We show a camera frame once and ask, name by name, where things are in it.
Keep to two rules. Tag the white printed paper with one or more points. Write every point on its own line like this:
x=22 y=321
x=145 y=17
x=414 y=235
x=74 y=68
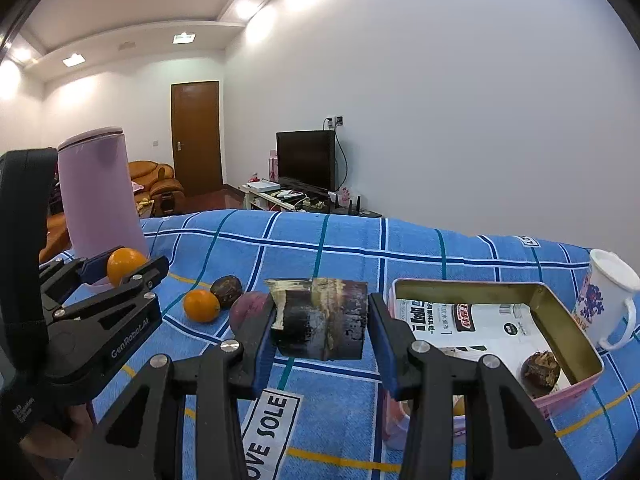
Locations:
x=500 y=330

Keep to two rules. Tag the ceiling air vent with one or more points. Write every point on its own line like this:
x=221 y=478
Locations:
x=127 y=46

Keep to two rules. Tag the black router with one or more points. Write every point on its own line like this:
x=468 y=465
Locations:
x=354 y=208

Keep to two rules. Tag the orange leather sofa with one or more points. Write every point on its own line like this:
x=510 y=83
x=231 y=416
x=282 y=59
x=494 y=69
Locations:
x=155 y=180

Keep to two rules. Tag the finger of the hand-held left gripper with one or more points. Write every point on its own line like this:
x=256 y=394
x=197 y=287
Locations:
x=135 y=300
x=92 y=267

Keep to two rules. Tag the wall power socket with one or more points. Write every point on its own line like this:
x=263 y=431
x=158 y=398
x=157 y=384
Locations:
x=334 y=121

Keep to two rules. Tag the white television stand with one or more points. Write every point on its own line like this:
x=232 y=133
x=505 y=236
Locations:
x=280 y=202

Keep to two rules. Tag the dark sugarcane piece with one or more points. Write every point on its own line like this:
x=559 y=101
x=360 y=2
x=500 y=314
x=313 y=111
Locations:
x=320 y=320

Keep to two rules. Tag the square ceiling light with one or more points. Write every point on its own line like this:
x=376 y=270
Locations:
x=184 y=37
x=72 y=60

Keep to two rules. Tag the brown water chestnut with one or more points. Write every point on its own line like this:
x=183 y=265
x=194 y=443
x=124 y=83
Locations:
x=540 y=372

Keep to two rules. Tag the brown wooden door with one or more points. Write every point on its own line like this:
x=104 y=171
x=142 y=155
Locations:
x=197 y=140

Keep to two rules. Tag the orange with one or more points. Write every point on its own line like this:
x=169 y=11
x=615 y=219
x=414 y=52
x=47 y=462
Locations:
x=125 y=266
x=201 y=306

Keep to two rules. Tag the white floral mug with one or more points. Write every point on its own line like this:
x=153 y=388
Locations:
x=600 y=295

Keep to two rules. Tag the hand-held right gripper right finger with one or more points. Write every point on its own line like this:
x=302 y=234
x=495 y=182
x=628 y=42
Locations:
x=387 y=360

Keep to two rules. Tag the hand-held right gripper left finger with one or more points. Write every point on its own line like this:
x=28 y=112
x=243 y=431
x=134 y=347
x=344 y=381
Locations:
x=262 y=360

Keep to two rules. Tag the black television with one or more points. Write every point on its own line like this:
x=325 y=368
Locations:
x=305 y=160

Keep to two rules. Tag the white flat box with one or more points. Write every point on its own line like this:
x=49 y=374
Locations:
x=264 y=185

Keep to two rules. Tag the orange leather armchair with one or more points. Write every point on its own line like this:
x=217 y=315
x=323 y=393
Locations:
x=55 y=237

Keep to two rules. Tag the lilac tumbler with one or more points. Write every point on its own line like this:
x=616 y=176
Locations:
x=95 y=200

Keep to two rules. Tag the blue plaid blanket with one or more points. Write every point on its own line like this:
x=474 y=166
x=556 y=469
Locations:
x=350 y=270

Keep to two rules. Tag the pink gift box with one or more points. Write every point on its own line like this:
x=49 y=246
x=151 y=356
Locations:
x=272 y=165

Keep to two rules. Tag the pink metal tin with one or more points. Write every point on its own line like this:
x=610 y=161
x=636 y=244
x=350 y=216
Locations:
x=450 y=290

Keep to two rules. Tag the person's left hand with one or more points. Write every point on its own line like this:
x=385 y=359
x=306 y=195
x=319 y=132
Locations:
x=77 y=417

